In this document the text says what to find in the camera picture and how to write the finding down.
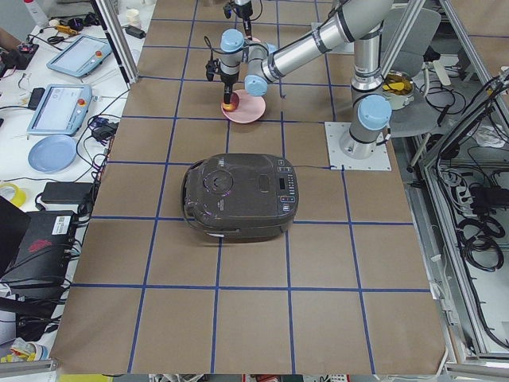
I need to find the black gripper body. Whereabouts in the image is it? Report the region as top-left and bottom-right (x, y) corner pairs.
(205, 58), (239, 94)
(223, 0), (253, 20)

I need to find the red apple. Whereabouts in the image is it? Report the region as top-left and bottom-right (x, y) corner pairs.
(221, 102), (238, 112)

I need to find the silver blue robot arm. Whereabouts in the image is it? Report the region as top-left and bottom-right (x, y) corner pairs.
(206, 1), (393, 160)
(223, 0), (253, 40)

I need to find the pink plate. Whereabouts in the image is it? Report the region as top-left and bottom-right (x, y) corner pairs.
(222, 89), (266, 124)

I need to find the light blue plate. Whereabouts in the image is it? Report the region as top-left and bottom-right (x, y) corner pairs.
(28, 134), (76, 173)

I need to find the dark grey rice cooker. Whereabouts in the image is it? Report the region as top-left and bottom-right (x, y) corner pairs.
(181, 153), (299, 240)

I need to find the white paper cup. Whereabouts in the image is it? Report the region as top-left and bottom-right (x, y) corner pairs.
(126, 8), (142, 29)

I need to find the blue teach pendant far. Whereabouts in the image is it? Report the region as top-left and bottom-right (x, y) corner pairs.
(46, 35), (112, 78)

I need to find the blue teach pendant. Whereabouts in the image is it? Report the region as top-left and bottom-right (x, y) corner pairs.
(26, 84), (92, 136)
(46, 35), (112, 78)

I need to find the steel pot with yellow items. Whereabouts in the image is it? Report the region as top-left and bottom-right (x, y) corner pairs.
(383, 71), (414, 111)

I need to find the blue teach pendant near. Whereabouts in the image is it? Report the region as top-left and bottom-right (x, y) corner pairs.
(26, 84), (92, 136)

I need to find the black phone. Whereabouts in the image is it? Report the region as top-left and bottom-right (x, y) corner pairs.
(27, 88), (45, 110)

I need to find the black power adapter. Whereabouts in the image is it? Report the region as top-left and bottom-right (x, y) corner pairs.
(40, 182), (93, 205)

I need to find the grey chair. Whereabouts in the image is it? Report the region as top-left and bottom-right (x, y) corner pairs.
(381, 7), (442, 138)

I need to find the yellow tape roll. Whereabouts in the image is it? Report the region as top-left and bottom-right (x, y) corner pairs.
(0, 183), (27, 208)

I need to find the black computer box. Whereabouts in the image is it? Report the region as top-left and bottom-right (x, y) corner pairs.
(1, 198), (77, 296)

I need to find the aluminium frame post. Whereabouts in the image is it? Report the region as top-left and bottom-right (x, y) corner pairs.
(90, 0), (139, 85)

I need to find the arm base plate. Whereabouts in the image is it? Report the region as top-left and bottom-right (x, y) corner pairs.
(324, 122), (391, 171)

